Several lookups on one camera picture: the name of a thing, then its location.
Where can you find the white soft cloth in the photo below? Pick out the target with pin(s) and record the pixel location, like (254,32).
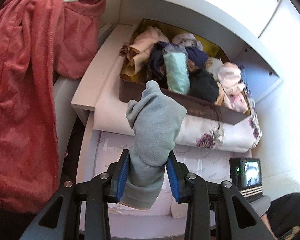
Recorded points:
(185,38)

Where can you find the red plush blanket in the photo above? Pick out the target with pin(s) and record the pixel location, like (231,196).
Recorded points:
(22,80)

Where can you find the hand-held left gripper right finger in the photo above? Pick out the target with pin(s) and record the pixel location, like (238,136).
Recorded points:
(173,180)

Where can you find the white flower-print headboard panel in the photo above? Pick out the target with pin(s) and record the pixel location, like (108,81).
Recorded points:
(275,5)

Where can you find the peach soft cloth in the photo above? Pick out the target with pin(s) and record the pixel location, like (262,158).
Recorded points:
(140,52)

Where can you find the person's leg in black trousers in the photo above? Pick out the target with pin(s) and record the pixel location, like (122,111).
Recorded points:
(287,212)

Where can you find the black soft cloth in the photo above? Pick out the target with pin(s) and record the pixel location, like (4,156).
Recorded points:
(203,86)

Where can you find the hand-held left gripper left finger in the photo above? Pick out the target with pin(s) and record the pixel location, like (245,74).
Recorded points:
(121,177)

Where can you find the brown box with gold inside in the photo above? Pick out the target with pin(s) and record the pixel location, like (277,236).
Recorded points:
(202,107)

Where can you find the small white plastic box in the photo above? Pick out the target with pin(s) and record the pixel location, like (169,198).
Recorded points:
(178,210)

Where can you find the teal cloth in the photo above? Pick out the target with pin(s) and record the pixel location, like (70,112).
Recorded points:
(176,72)

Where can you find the pale grey fluffy sock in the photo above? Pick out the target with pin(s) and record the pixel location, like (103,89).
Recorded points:
(212,65)

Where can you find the white nightstand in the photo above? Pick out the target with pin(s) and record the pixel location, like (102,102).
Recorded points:
(190,10)

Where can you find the white floral embroidered cloth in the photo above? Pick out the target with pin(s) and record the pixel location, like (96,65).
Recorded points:
(202,132)

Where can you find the navy lace cloth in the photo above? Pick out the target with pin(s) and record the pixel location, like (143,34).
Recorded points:
(197,57)

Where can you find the grey cloth with peach lining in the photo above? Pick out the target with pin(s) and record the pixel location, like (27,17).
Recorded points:
(155,120)

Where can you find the pink striped cloth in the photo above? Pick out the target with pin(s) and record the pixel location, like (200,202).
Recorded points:
(230,77)

